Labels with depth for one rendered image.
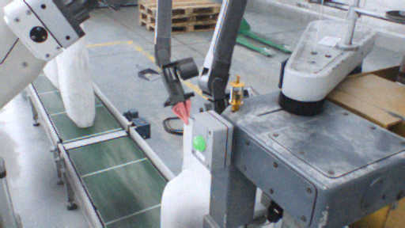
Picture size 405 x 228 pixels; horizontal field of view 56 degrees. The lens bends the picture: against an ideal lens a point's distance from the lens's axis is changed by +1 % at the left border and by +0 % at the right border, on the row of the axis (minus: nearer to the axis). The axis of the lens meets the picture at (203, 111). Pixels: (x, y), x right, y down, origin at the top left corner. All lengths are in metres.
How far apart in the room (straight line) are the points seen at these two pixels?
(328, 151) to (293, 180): 0.08
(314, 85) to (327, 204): 0.24
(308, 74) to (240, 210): 0.32
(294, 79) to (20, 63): 0.67
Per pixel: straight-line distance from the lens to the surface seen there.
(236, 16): 1.01
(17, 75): 1.07
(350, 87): 0.93
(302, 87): 0.72
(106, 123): 2.74
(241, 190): 0.80
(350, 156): 0.64
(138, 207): 1.97
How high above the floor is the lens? 1.66
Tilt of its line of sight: 26 degrees down
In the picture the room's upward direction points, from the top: 2 degrees clockwise
